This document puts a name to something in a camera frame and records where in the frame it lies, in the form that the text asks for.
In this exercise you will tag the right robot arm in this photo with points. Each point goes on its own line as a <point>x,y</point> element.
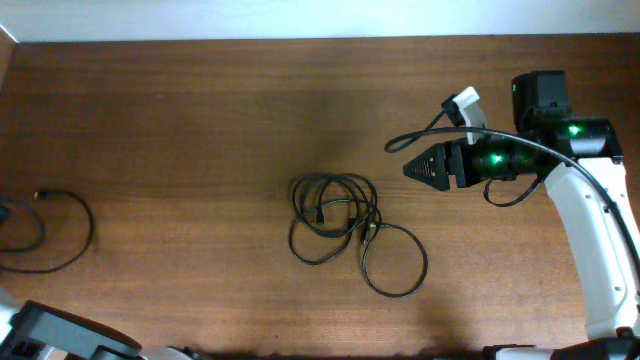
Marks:
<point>580,163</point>

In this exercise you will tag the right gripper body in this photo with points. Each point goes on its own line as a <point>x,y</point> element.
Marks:
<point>458,165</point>

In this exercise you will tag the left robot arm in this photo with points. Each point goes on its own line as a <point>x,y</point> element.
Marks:
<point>32,331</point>

